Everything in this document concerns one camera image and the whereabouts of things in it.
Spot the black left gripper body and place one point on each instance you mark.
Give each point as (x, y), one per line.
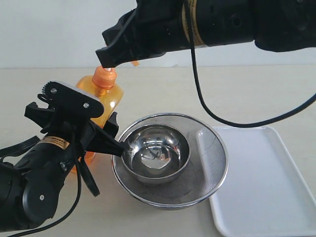
(67, 128)

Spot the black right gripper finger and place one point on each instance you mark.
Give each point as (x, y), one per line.
(120, 51)

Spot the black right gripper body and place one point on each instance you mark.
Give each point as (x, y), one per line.
(154, 26)

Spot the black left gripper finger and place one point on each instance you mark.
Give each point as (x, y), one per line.
(111, 127)
(101, 142)

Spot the orange dish soap pump bottle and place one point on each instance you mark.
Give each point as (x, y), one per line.
(102, 84)

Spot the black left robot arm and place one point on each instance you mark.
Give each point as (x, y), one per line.
(30, 189)

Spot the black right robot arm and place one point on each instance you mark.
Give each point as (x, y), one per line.
(273, 25)

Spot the small stainless steel bowl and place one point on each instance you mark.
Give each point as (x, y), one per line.
(155, 154)

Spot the metal mesh strainer basket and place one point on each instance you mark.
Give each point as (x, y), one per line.
(203, 176)

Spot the white plastic tray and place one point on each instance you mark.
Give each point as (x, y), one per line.
(264, 193)

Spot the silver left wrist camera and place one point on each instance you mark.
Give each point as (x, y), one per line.
(73, 99)

